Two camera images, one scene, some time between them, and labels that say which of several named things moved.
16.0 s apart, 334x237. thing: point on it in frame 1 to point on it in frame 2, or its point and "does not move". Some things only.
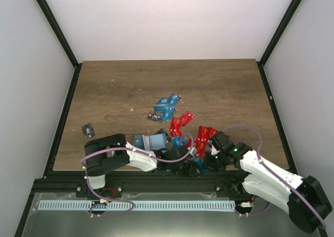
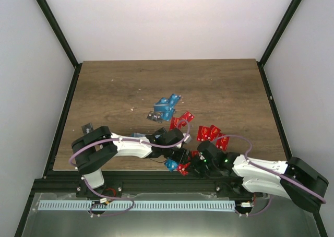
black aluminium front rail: (59, 181) does not move
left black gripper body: (185, 171) to (181, 158)
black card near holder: (162, 130) does not move
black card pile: (88, 130) does not move
